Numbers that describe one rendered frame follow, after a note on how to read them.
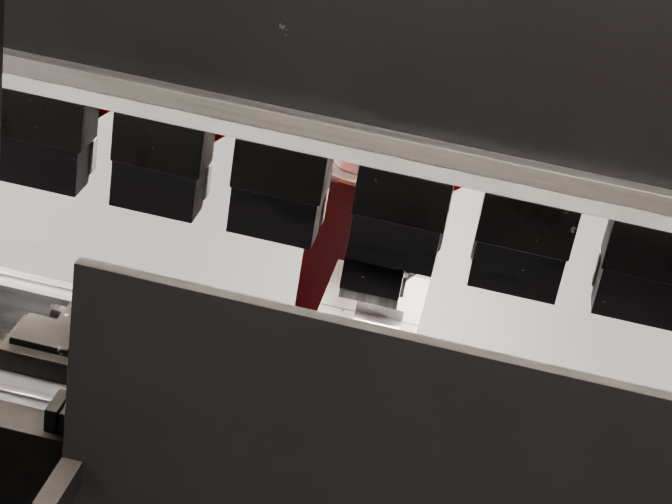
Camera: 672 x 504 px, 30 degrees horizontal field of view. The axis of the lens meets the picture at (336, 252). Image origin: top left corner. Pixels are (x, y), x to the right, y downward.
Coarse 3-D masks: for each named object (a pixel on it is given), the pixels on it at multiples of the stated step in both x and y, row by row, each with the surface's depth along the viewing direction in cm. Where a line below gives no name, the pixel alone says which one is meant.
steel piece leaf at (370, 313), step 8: (360, 304) 222; (368, 304) 222; (360, 312) 222; (368, 312) 222; (376, 312) 222; (384, 312) 222; (392, 312) 221; (400, 312) 221; (360, 320) 220; (368, 320) 220; (376, 320) 221; (384, 320) 221; (392, 320) 222; (400, 320) 222
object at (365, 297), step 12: (348, 264) 206; (360, 264) 206; (372, 264) 205; (348, 276) 207; (360, 276) 207; (372, 276) 206; (384, 276) 206; (396, 276) 205; (348, 288) 208; (360, 288) 208; (372, 288) 207; (384, 288) 207; (396, 288) 206; (360, 300) 210; (372, 300) 209; (384, 300) 209; (396, 300) 207
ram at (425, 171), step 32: (64, 96) 199; (96, 96) 198; (192, 128) 197; (224, 128) 196; (256, 128) 195; (352, 160) 195; (384, 160) 194; (512, 192) 192; (544, 192) 191; (640, 224) 190
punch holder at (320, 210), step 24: (240, 144) 197; (264, 144) 196; (240, 168) 199; (264, 168) 198; (288, 168) 197; (312, 168) 196; (240, 192) 201; (264, 192) 200; (288, 192) 199; (312, 192) 198; (240, 216) 203; (264, 216) 202; (288, 216) 201; (312, 216) 200; (288, 240) 203; (312, 240) 203
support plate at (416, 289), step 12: (336, 264) 237; (336, 276) 233; (336, 288) 229; (408, 288) 233; (420, 288) 234; (324, 300) 224; (336, 300) 225; (348, 300) 226; (408, 300) 229; (420, 300) 230; (324, 312) 221; (336, 312) 221; (348, 312) 222; (408, 312) 225; (420, 312) 226; (408, 324) 222
